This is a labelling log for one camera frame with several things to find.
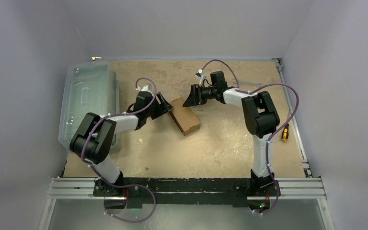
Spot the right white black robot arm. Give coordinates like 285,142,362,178
183,69,280,196

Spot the clear plastic storage bin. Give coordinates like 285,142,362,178
58,60,120,151

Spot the brown cardboard box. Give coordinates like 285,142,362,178
169,97,201,136

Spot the yellow black screwdriver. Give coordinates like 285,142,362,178
281,122,289,142

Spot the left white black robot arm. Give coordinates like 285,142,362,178
69,91,173,196

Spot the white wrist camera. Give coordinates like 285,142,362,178
195,69,207,87
136,83,154,95

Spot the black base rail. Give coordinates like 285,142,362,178
93,177,281,211

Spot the aluminium frame rail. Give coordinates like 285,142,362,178
39,177,335,230

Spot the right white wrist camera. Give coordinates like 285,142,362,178
195,69,207,87

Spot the silver open-end wrench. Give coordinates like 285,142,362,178
232,79,263,88

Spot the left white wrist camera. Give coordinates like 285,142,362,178
136,83,154,95

